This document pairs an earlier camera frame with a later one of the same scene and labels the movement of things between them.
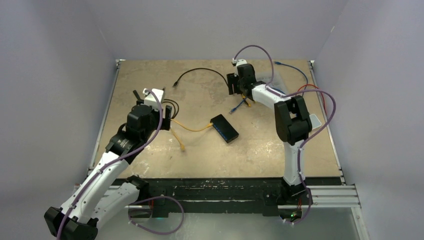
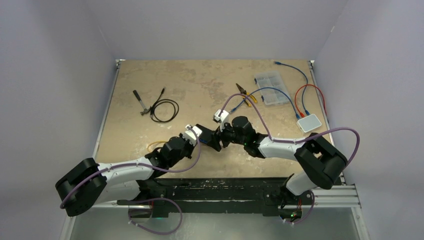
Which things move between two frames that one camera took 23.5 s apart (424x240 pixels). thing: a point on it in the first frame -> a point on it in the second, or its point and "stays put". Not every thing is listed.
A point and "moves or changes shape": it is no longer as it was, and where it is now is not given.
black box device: (224, 128) moves or changes shape
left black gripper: (164, 125) -> (191, 147)
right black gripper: (231, 79) -> (220, 134)
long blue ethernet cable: (279, 63) stays put
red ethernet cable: (322, 95) stays put
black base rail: (218, 197) stays put
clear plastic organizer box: (277, 82) stays put
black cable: (174, 107) stays put
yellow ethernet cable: (181, 144) moves or changes shape
